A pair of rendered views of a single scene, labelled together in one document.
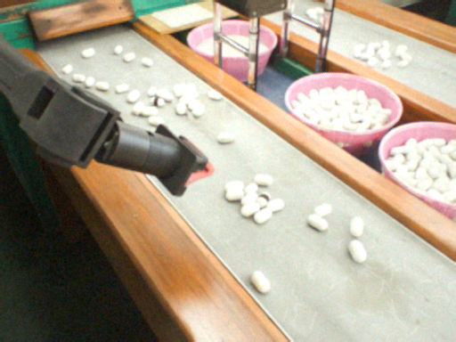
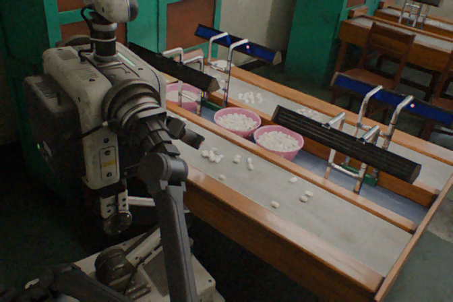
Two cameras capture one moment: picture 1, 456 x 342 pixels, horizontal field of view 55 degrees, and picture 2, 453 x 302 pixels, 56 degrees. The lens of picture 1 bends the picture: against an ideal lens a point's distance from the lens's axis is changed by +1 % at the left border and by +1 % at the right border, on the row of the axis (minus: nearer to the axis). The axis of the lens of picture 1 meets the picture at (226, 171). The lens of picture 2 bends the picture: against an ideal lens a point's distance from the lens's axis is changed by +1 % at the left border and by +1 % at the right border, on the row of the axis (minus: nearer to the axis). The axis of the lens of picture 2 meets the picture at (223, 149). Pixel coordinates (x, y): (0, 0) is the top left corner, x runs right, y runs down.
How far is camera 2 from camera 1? 134 cm
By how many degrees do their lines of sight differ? 16
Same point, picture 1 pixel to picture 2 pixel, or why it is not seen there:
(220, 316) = (214, 185)
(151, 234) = not seen: hidden behind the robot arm
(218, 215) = (201, 162)
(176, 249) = (193, 170)
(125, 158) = (186, 137)
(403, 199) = (263, 151)
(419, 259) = (269, 168)
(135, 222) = not seen: hidden behind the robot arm
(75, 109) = (178, 123)
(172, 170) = (195, 141)
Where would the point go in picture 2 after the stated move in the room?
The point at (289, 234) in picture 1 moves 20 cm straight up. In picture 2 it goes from (227, 165) to (231, 130)
